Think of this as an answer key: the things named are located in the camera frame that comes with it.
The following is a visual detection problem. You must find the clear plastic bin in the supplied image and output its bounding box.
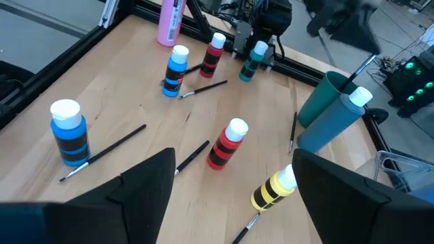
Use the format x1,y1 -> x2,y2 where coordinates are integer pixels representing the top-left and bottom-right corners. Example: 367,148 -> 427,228
372,150 -> 434,204

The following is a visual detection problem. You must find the large pink paint bottle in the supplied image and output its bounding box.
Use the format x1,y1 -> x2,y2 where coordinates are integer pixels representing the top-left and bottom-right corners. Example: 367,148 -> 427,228
156,0 -> 189,48

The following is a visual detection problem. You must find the small blue striped paint bottle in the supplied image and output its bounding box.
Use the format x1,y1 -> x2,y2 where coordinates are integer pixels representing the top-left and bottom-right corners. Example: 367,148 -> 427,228
50,98 -> 91,167
161,44 -> 190,98

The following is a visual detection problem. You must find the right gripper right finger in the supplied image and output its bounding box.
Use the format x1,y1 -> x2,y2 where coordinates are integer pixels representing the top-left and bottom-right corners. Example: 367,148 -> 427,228
292,148 -> 391,244

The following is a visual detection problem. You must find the large grey-blue paint bottle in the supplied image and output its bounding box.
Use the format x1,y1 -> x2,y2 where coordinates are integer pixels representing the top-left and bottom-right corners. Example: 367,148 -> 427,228
296,86 -> 374,154

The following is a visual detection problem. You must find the dark green plastic cup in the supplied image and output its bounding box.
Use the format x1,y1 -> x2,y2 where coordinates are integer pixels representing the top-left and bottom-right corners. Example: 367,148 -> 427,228
297,70 -> 360,129

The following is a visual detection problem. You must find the small yellow striped paint bottle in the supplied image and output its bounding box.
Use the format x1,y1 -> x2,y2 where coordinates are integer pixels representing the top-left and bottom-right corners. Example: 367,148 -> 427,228
250,163 -> 298,213

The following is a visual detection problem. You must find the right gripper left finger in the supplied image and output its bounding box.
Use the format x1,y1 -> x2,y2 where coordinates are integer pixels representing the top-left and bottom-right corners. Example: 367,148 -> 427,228
66,148 -> 176,244

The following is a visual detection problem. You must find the small red striped paint bottle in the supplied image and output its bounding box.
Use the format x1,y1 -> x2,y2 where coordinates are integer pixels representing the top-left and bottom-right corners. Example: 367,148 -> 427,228
206,117 -> 250,171

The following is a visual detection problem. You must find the silver frame bracket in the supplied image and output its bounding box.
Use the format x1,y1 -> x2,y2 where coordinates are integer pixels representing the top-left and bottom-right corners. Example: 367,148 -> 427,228
97,0 -> 121,29

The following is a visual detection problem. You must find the small maroon striped paint bottle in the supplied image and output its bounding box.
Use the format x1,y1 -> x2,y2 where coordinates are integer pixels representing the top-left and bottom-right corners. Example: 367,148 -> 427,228
199,32 -> 227,79

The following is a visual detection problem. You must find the small teal striped paint bottle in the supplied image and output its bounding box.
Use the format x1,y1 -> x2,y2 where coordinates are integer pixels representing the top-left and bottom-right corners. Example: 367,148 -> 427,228
239,40 -> 269,83

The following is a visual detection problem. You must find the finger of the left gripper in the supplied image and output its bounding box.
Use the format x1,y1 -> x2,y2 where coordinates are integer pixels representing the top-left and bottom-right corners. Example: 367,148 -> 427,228
307,8 -> 340,37
338,6 -> 383,56

